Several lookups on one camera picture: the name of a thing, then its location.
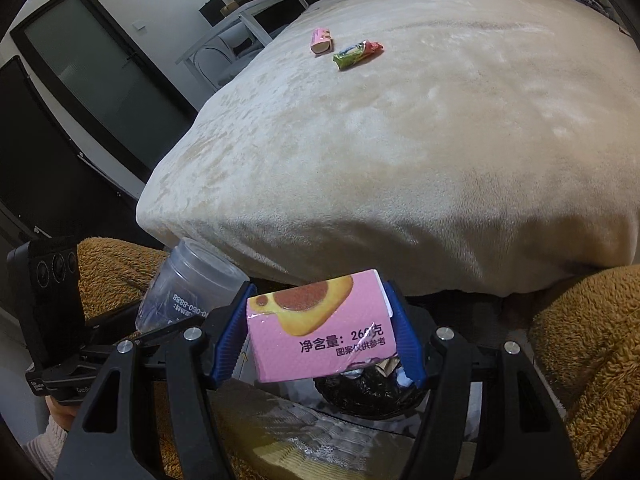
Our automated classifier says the green and red wrapper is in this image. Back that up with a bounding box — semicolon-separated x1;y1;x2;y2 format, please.
332;40;385;72

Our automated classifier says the frosted glass door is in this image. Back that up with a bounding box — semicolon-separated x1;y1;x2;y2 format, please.
10;0;201;186

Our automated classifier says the white table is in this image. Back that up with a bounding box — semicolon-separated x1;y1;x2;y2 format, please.
175;0;309;92

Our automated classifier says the small pink box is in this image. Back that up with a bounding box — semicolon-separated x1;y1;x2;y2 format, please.
310;28;334;55

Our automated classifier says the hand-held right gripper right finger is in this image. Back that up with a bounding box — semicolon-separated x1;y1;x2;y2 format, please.
382;280;583;480

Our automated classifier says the person's right leg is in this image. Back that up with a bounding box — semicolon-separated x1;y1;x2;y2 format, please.
527;265;640;471

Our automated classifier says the black wall panel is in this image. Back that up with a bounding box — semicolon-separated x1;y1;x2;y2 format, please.
0;55;136;241

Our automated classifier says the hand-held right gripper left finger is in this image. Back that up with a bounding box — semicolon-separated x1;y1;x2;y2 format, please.
54;280;258;480

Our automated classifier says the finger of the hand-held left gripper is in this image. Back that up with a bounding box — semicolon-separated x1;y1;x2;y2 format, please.
131;317;203;348
85;305;148;336

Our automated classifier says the person's left hand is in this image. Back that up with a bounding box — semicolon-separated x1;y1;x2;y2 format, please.
45;395;81;433

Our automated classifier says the person's left forearm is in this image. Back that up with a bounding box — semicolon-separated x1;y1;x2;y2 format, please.
22;422;68;471

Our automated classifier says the clear plastic jar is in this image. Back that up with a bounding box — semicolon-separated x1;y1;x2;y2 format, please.
135;236;251;336

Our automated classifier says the trash bin with black bag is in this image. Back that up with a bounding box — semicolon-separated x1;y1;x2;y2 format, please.
312;355;436;421

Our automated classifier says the chair with grey cushion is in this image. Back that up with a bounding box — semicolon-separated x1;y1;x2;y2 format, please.
192;25;266;88

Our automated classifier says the pink snack box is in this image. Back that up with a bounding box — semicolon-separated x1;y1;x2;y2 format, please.
245;269;401;383

